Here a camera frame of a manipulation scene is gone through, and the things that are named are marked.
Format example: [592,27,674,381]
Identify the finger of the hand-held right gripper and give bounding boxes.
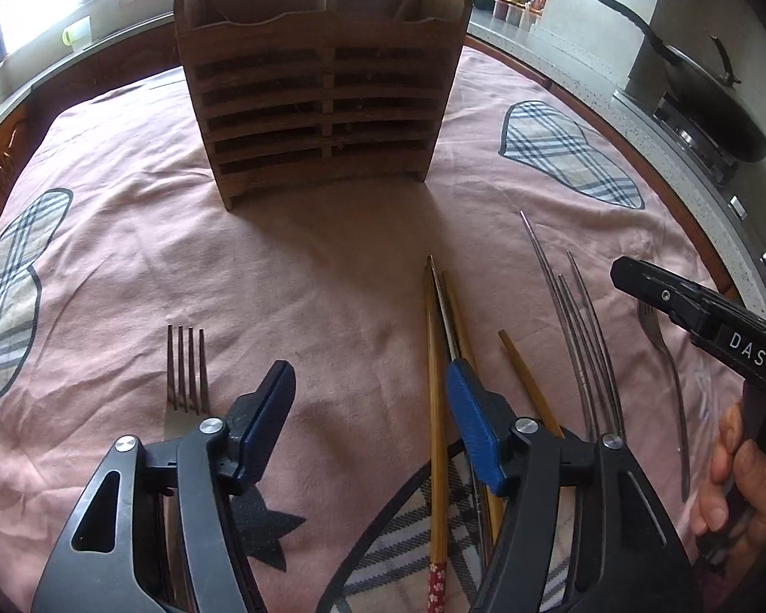
[611,257,766,372]

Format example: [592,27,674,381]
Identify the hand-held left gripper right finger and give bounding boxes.
[445,361,706,613]

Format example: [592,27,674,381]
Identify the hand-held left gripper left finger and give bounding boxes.
[32,361,298,613]

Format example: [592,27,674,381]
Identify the bamboo chopstick red floral end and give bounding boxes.
[423,267,451,613]

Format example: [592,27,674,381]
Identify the wooden chopsticks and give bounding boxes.
[427,255,494,566]

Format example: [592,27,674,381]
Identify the thin metal chopstick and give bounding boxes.
[520,210,604,443]
[536,246,597,443]
[566,251,625,438]
[557,273,614,438]

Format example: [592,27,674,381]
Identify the wooden slatted utensil holder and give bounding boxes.
[174,0,472,211]

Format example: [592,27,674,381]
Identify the person's right hand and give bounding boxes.
[690,401,766,563]

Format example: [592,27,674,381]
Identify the stainless steel fork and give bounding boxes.
[637,302,691,503]
[161,325,213,613]

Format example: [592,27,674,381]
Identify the short light wooden chopstick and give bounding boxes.
[498,330,564,440]

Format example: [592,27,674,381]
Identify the pink blanket with plaid hearts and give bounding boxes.
[0,38,763,613]

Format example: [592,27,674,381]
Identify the gas stove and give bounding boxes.
[650,95,741,187]

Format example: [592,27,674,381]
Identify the black wok with lid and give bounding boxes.
[595,0,766,164]

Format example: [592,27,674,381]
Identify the set of small spice jars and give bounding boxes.
[491,0,538,28]

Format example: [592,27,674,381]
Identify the green and white cup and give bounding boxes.
[62,18,94,50]

